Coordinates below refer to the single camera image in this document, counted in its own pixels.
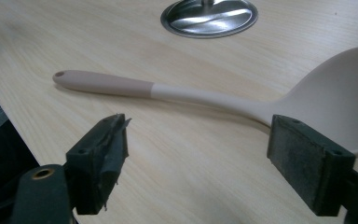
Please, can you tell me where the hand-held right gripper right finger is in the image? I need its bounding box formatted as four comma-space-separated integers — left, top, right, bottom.
266, 114, 356, 217

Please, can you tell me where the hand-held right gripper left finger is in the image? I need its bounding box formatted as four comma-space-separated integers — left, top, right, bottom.
64, 113, 132, 217

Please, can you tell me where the beige silicone ladle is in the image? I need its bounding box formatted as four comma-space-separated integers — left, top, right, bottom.
52, 46, 358, 159

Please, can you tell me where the stainless steel pot lid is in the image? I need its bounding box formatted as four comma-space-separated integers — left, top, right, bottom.
160, 0, 259, 39

